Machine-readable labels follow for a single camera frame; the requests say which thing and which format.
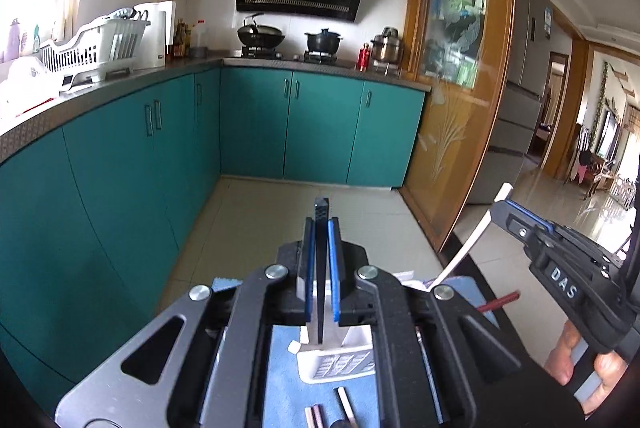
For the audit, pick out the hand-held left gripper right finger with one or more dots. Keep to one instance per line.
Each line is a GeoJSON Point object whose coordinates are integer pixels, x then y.
{"type": "Point", "coordinates": [334, 273]}

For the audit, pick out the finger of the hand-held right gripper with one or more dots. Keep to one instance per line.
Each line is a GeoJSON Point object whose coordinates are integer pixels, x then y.
{"type": "Point", "coordinates": [525, 220]}

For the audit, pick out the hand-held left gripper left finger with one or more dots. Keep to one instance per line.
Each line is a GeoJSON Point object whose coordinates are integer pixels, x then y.
{"type": "Point", "coordinates": [310, 273]}

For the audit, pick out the white chopstick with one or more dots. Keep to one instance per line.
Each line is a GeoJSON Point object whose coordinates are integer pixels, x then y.
{"type": "Point", "coordinates": [472, 243]}
{"type": "Point", "coordinates": [346, 404]}

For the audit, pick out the brown chopstick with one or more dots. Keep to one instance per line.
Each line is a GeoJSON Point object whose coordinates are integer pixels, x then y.
{"type": "Point", "coordinates": [501, 300]}

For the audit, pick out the white plastic utensil basket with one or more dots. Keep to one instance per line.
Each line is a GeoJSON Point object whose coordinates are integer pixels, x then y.
{"type": "Point", "coordinates": [330, 365]}

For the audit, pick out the pink chopstick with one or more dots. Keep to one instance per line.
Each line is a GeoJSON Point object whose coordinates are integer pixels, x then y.
{"type": "Point", "coordinates": [316, 417]}

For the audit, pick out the person's right hand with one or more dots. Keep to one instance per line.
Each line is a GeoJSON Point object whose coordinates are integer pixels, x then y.
{"type": "Point", "coordinates": [560, 365]}

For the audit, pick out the pink garment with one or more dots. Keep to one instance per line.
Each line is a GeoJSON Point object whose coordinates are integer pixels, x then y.
{"type": "Point", "coordinates": [582, 167]}

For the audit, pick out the wooden chair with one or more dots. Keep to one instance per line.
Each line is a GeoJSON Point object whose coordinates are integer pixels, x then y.
{"type": "Point", "coordinates": [607, 180]}

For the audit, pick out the grey refrigerator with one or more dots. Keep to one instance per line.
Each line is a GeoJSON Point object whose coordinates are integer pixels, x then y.
{"type": "Point", "coordinates": [520, 107]}

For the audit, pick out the blue striped cloth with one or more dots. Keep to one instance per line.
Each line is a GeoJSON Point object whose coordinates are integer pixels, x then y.
{"type": "Point", "coordinates": [285, 388]}

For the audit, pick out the wooden sliding glass door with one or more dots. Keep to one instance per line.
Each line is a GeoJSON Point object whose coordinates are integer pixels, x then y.
{"type": "Point", "coordinates": [457, 82]}

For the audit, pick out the red thermos bottle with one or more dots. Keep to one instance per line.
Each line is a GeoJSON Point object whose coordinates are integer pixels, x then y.
{"type": "Point", "coordinates": [362, 57]}

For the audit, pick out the gas stove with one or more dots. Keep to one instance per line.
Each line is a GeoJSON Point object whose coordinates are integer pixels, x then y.
{"type": "Point", "coordinates": [280, 55]}

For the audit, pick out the stainless steel pot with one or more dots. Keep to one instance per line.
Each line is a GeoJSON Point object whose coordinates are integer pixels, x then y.
{"type": "Point", "coordinates": [386, 47]}

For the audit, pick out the black cooking pot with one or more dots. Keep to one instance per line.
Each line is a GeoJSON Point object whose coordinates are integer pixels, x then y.
{"type": "Point", "coordinates": [324, 42]}

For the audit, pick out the black wok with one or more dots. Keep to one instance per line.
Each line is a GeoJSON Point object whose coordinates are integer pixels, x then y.
{"type": "Point", "coordinates": [261, 35]}

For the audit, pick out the grey kitchen countertop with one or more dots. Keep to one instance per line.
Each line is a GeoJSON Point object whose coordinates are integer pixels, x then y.
{"type": "Point", "coordinates": [150, 75]}

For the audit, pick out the clear oil bottle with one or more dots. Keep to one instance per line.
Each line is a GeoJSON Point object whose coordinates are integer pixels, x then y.
{"type": "Point", "coordinates": [201, 40]}

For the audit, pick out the dark sauce bottles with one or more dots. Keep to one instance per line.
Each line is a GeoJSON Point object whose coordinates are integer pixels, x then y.
{"type": "Point", "coordinates": [183, 41]}

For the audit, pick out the white kitchen appliance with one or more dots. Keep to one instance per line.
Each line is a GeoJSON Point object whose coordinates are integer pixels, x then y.
{"type": "Point", "coordinates": [157, 35]}

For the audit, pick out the white dish rack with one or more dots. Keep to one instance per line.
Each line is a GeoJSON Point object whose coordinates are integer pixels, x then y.
{"type": "Point", "coordinates": [95, 45]}

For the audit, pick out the purple bottle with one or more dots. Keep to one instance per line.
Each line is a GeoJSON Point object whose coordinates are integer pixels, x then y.
{"type": "Point", "coordinates": [12, 40]}

